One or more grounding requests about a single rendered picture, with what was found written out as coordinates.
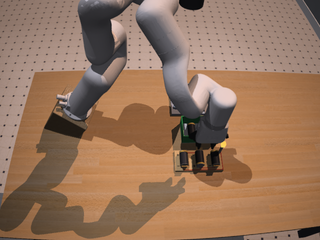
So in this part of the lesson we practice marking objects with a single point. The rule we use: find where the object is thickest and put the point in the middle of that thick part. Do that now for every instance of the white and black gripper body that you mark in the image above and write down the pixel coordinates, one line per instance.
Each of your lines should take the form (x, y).
(205, 135)

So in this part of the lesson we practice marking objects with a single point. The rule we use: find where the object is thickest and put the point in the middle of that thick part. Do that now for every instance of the black and orange battery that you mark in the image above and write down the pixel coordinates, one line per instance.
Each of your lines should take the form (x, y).
(215, 159)
(199, 157)
(183, 157)
(191, 127)

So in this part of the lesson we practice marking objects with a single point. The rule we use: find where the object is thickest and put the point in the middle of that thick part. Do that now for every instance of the green open-top box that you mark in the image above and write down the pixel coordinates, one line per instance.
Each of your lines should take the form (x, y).
(184, 129)

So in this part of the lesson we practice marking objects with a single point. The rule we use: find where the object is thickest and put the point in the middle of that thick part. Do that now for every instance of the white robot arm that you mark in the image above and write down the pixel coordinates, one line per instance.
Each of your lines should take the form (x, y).
(105, 45)

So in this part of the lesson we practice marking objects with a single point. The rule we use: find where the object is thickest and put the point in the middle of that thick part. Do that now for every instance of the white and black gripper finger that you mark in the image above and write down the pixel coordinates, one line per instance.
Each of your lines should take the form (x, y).
(193, 137)
(214, 144)

